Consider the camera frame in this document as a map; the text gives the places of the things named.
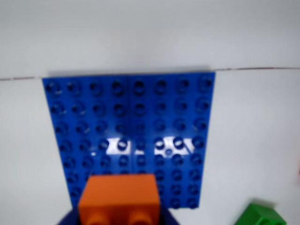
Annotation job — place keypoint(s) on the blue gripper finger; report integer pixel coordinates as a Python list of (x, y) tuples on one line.
[(167, 219), (71, 218)]

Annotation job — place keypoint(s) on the green 2x4 block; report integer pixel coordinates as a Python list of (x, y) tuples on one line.
[(257, 215)]

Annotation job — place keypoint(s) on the blue 8x8 baseplate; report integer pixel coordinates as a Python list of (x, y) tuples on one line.
[(140, 105)]

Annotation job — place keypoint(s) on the orange 2x2 block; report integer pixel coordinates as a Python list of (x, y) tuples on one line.
[(119, 194)]

